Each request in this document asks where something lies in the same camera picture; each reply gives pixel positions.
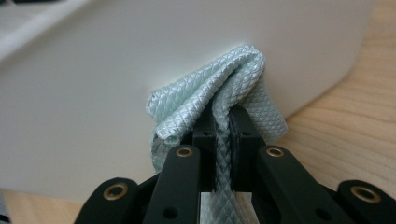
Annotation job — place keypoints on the light blue cloth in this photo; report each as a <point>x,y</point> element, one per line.
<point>199,87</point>

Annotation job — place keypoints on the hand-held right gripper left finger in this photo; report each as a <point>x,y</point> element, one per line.
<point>180,186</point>

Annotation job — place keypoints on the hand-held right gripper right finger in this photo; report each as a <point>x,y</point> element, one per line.
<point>280,186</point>

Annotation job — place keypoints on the white plastic bin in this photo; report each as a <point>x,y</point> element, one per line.
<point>93,109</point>

